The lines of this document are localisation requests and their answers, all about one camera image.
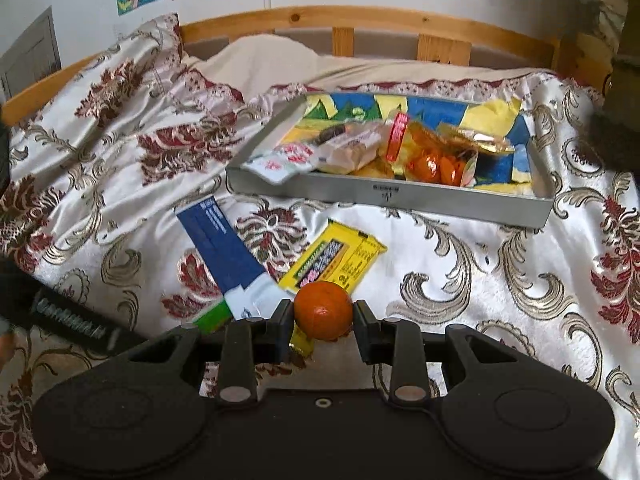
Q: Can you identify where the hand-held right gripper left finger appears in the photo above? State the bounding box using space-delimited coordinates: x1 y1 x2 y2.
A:
129 300 294 406

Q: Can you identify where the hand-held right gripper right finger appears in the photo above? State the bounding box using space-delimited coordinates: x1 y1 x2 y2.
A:
353 301 517 407

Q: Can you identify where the orange fruit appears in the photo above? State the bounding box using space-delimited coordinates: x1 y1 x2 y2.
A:
293 281 354 342

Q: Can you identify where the yellow snack packet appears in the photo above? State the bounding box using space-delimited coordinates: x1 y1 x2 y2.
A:
277 218 388 358

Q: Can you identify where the blue white snack packet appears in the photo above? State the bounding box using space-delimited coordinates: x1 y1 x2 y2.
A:
176 197 283 321

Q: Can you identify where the grey tray with drawing lining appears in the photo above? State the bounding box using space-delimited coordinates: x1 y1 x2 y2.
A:
225 91 557 228

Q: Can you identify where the white red green snack packet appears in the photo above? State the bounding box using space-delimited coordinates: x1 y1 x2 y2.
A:
244 142 321 184

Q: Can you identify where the orange snack packet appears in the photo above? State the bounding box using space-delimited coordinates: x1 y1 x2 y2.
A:
400 125 481 186

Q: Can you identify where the clear bread packet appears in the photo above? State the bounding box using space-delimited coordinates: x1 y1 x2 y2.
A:
317 122 396 176

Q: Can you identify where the clear packet red label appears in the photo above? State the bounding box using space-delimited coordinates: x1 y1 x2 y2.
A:
385 112 416 163

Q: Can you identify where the gold foil snack packet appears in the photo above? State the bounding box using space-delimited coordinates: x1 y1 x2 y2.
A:
440 127 516 157

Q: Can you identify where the floral printed blanket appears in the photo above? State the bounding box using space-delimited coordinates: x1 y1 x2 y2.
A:
0 12 640 480

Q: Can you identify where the beige bed sheet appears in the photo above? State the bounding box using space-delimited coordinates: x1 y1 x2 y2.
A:
182 35 551 103

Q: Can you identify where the pile of clothes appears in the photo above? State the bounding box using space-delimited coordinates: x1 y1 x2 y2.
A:
565 0 640 56

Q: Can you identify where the grey wall panel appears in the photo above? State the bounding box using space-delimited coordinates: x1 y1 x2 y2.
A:
0 7 63 103

